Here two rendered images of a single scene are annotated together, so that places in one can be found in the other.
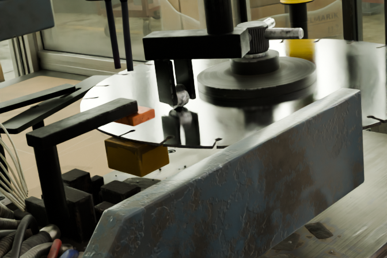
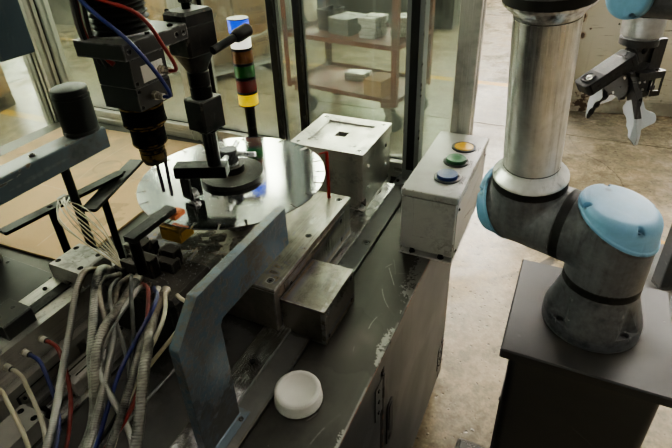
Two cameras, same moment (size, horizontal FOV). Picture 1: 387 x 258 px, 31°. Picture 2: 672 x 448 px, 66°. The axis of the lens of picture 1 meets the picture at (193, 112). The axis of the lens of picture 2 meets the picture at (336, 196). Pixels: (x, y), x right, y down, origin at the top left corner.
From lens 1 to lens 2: 0.32 m
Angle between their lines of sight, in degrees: 21
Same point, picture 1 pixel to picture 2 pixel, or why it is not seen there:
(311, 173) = (266, 250)
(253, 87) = (232, 186)
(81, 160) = (120, 198)
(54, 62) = not seen: hidden behind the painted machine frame
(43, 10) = (103, 139)
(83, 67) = (101, 117)
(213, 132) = (216, 218)
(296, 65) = (253, 166)
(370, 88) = (290, 182)
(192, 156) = not seen: hidden behind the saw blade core
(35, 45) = not seen: hidden behind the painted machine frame
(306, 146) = (263, 241)
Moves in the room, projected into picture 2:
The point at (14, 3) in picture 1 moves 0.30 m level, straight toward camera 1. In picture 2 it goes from (86, 139) to (131, 220)
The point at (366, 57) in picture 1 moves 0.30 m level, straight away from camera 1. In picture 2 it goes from (288, 155) to (287, 99)
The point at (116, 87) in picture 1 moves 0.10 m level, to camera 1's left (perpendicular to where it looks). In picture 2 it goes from (154, 182) to (93, 193)
